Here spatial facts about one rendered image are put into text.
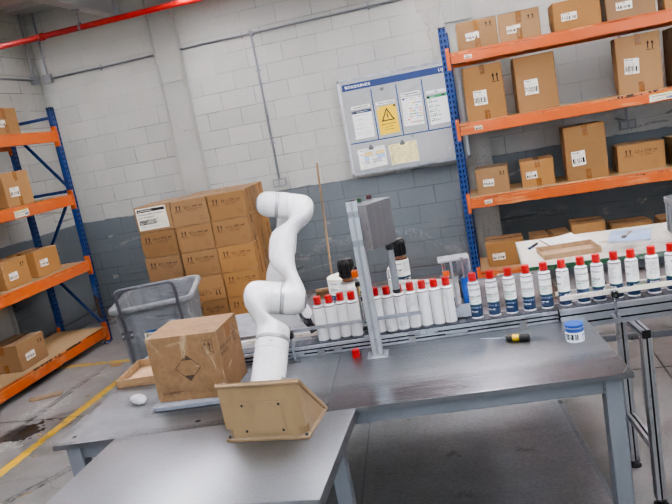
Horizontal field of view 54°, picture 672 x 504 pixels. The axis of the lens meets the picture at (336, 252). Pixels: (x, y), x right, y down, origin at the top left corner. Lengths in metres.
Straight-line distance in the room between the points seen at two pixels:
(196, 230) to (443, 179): 2.70
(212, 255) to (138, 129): 2.37
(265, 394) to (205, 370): 0.51
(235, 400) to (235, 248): 4.09
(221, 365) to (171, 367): 0.21
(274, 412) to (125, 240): 6.40
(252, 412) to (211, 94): 5.85
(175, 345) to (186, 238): 3.77
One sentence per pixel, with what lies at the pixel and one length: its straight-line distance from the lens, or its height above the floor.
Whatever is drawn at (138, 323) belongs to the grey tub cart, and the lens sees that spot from 5.05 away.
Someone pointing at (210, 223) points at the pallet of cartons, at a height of 1.13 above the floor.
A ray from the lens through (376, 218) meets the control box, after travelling 2.69.
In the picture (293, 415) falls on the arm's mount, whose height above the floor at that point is 0.91.
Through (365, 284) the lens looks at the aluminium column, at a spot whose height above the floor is 1.14.
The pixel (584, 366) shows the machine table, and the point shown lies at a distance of 2.50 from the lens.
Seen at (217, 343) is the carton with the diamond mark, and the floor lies 1.07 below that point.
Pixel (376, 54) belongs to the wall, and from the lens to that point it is 7.29.
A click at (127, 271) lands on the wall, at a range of 8.55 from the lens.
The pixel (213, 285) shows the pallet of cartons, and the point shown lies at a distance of 6.41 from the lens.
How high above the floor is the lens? 1.80
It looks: 11 degrees down
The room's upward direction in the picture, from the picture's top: 10 degrees counter-clockwise
